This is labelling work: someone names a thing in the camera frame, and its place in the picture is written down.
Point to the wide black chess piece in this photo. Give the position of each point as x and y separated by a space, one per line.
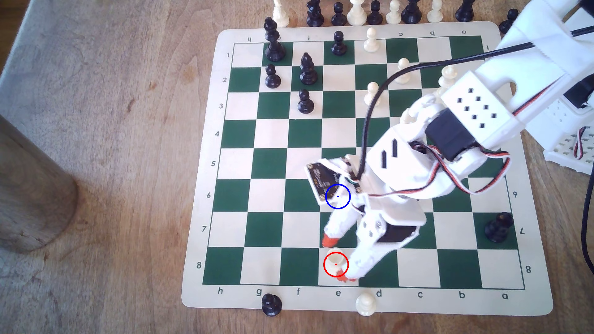
465 10
411 11

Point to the round wooden post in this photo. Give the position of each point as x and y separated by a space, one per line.
32 199

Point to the wide white chess piece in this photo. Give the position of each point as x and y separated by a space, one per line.
356 13

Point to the black chess knight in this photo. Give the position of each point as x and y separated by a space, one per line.
314 13

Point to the black chess pawn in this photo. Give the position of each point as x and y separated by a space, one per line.
338 15
338 43
509 21
374 14
271 305
499 227
272 78
305 103

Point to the green and cream chess mat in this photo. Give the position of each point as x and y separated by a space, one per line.
269 162

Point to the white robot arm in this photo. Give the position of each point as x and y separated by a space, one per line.
482 109

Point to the white chess pawn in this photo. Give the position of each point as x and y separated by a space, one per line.
448 76
403 76
394 13
371 41
435 11
371 95
366 305
408 115
336 263

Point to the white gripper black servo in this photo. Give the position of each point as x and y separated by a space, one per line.
375 229

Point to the black camera circuit board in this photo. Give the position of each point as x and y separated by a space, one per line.
320 178

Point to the black chess king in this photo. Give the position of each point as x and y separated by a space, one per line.
274 44

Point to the tall white chess piece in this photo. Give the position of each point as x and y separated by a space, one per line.
280 14

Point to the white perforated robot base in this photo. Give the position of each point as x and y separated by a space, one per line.
564 139

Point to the black chess bishop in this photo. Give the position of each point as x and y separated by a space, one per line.
307 69

